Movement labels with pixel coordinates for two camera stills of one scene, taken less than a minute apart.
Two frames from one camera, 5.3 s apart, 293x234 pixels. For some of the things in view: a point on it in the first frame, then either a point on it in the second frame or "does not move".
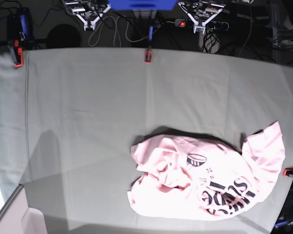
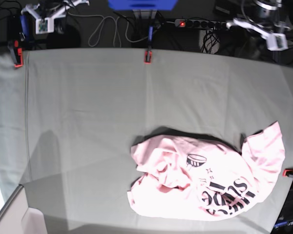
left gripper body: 90,11 -> 45,14
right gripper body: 201,11 -> 275,34
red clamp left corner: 18,54 does not move
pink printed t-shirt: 181,177 does not move
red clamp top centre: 146,54 does not move
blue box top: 143,5 does not move
